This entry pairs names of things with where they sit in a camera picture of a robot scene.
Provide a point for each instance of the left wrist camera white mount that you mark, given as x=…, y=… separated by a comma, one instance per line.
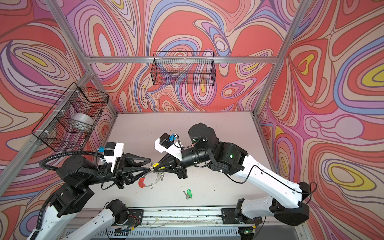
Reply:
x=111, y=152

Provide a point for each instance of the black wire basket back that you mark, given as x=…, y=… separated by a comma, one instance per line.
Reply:
x=183, y=68

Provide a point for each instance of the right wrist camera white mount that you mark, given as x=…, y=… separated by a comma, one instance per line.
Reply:
x=163, y=144

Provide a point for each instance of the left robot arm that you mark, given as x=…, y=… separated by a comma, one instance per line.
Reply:
x=79, y=170

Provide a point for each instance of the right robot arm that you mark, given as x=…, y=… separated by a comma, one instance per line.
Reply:
x=285, y=201

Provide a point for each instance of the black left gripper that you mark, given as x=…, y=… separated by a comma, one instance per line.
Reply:
x=121, y=177

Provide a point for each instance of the grey tape roll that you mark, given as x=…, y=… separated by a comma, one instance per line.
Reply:
x=82, y=121

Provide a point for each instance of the black wire basket left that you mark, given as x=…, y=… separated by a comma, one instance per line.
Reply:
x=56, y=131

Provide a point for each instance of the green plastic key tag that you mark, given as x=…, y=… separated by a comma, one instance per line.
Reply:
x=189, y=192

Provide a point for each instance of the black wire basket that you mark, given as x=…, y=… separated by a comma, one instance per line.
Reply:
x=183, y=68
x=56, y=131

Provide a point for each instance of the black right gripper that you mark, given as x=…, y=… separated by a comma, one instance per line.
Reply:
x=168, y=160

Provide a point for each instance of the metal keyring disc red grip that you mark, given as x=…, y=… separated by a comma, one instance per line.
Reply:
x=150, y=180

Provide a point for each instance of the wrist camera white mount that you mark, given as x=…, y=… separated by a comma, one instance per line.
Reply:
x=163, y=144
x=111, y=152

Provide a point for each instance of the aluminium cage frame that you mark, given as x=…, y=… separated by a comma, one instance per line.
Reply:
x=150, y=57

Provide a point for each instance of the aluminium table edge rail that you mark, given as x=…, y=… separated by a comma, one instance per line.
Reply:
x=199, y=223

